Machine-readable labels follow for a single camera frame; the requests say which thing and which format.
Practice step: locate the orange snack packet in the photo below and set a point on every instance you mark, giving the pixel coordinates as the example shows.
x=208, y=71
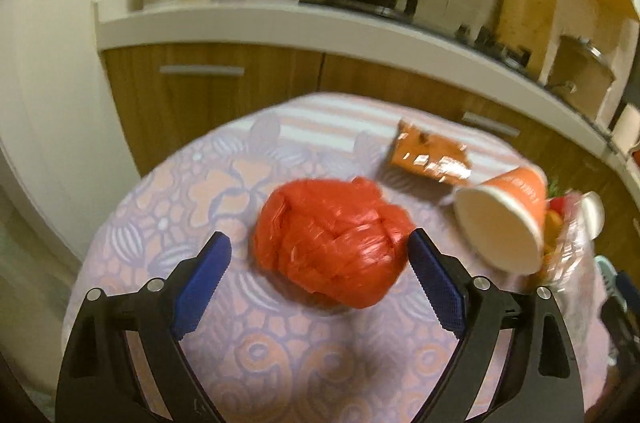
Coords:
x=429, y=155

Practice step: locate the red white paper cup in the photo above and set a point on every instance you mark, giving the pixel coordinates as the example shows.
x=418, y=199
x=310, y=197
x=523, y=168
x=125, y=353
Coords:
x=592, y=208

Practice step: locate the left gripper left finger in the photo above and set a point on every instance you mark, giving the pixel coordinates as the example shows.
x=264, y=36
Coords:
x=123, y=361

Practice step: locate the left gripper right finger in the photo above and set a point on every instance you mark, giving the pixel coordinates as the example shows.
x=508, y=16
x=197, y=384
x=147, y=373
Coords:
x=539, y=381

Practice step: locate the wooden cutting board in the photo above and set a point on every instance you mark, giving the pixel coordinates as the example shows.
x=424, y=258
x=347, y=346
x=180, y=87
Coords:
x=526, y=25

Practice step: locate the red plastic bag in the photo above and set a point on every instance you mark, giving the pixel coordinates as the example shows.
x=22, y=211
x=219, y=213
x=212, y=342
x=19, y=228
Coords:
x=337, y=239

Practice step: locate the white refrigerator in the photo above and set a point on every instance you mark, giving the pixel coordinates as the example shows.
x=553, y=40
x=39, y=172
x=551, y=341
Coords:
x=61, y=138

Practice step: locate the light blue plastic basket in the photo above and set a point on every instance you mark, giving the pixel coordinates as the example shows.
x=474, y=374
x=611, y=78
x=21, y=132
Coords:
x=609, y=275

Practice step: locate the brown rice cooker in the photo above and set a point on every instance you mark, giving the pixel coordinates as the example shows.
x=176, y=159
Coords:
x=580, y=75

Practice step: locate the orange white paper cup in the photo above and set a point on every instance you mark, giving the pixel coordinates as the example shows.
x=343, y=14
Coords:
x=503, y=219

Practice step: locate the black gas stove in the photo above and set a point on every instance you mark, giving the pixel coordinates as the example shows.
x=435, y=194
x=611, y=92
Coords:
x=483, y=39

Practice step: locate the clear printed plastic wrapper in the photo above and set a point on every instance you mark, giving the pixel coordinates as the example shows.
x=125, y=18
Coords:
x=567, y=257

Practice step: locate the white electric kettle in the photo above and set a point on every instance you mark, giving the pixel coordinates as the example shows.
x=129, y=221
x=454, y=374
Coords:
x=625, y=134

